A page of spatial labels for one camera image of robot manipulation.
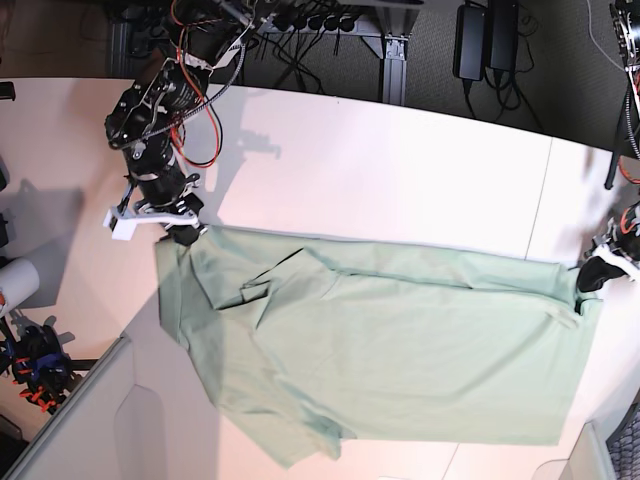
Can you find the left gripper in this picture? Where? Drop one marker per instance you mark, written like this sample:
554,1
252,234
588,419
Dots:
614,254

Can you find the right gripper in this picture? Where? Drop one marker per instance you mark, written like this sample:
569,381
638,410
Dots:
180,219

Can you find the light green T-shirt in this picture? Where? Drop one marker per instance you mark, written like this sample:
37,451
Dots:
304,343

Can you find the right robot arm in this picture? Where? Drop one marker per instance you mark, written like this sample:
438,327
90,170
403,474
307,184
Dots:
148,124

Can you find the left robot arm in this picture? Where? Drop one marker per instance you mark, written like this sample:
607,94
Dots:
625,19

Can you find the white cylinder with sticker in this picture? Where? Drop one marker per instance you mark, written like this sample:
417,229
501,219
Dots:
19,281

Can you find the black mesh chair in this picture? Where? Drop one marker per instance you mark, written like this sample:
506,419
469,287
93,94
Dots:
623,446

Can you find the blue orange clamp pile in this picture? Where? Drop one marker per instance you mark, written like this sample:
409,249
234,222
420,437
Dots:
38,365

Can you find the black power strip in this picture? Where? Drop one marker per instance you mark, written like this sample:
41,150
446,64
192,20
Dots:
330,21

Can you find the black power adapter brick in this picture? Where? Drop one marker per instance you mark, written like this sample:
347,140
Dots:
468,63

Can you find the aluminium table leg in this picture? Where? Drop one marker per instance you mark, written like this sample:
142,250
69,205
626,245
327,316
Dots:
394,70

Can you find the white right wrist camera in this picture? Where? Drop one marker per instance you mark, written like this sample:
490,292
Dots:
121,225

